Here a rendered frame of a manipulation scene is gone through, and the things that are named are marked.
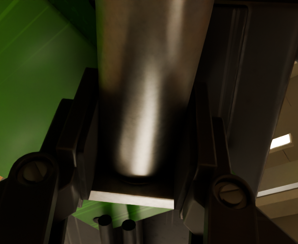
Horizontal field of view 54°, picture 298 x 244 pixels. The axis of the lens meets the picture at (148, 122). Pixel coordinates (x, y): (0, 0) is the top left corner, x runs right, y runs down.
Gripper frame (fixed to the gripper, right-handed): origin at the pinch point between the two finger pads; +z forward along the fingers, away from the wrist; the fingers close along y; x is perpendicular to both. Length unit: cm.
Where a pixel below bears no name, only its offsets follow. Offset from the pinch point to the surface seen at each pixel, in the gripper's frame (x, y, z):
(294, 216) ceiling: -352, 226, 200
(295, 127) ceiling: -365, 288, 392
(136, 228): -12.9, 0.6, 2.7
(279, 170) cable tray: -222, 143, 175
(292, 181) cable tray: -212, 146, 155
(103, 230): -11.5, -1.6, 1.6
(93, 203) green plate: -10.2, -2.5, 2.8
